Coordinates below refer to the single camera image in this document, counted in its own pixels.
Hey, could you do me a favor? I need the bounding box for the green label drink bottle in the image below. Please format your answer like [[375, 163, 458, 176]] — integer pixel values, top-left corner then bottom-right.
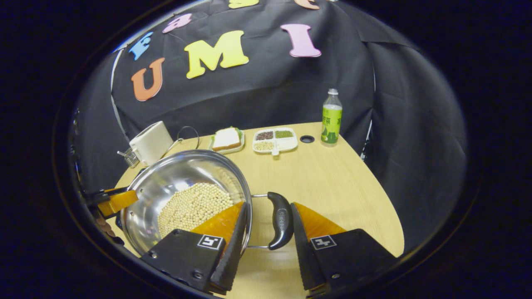
[[320, 88, 343, 147]]

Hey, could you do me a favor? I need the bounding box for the black power cable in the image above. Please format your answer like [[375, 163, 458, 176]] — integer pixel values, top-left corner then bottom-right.
[[177, 126, 200, 149]]

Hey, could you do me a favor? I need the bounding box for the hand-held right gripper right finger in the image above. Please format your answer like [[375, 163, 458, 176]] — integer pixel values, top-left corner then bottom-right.
[[290, 202, 397, 296]]

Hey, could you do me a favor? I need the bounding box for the white bread slice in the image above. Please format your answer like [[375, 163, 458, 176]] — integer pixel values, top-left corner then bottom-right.
[[212, 128, 241, 151]]

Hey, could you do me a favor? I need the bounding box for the stainless steel pot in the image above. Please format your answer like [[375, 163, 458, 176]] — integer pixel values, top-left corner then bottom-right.
[[120, 149, 295, 257]]

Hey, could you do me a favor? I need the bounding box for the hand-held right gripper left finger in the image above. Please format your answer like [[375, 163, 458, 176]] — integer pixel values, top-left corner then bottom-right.
[[140, 202, 249, 294]]

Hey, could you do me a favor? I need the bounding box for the green plate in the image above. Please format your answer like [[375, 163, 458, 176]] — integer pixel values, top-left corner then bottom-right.
[[208, 127, 246, 155]]

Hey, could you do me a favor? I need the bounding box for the pile of soybeans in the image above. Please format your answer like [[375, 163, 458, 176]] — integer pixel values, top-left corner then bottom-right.
[[157, 183, 234, 239]]

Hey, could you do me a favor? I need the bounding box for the white toaster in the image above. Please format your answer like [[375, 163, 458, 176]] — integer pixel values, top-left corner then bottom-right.
[[129, 121, 174, 167]]

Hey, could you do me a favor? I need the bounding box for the black backdrop cloth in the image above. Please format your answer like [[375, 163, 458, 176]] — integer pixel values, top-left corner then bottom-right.
[[71, 0, 468, 254]]

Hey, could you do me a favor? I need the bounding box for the white divided tray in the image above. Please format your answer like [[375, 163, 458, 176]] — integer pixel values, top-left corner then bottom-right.
[[252, 127, 298, 157]]

